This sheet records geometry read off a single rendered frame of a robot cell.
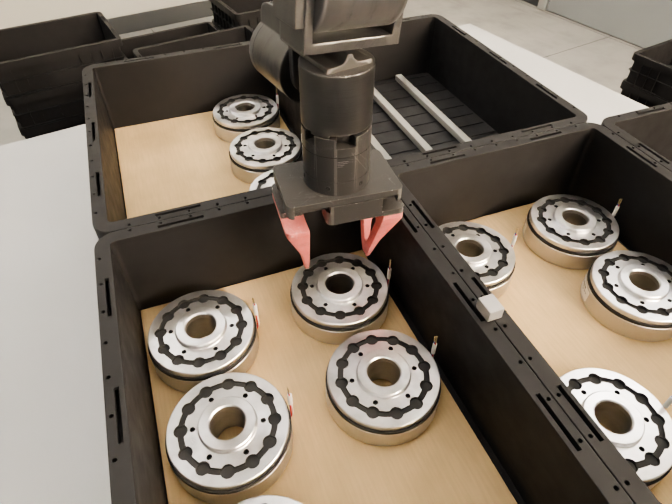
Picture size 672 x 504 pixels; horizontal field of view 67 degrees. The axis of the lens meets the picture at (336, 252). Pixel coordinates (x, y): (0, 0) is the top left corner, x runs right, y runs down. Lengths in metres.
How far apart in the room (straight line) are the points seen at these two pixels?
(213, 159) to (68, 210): 0.31
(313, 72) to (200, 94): 0.53
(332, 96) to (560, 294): 0.36
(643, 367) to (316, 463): 0.33
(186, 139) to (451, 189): 0.43
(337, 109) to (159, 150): 0.48
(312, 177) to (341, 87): 0.09
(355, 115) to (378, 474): 0.29
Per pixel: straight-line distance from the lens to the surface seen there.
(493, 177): 0.65
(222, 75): 0.89
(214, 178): 0.75
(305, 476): 0.46
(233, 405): 0.45
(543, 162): 0.69
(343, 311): 0.51
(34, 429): 0.71
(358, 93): 0.38
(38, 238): 0.95
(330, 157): 0.40
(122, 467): 0.38
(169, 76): 0.88
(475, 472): 0.48
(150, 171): 0.79
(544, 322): 0.58
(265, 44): 0.45
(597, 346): 0.59
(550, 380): 0.41
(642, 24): 3.75
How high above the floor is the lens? 1.26
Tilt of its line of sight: 44 degrees down
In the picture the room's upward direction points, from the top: straight up
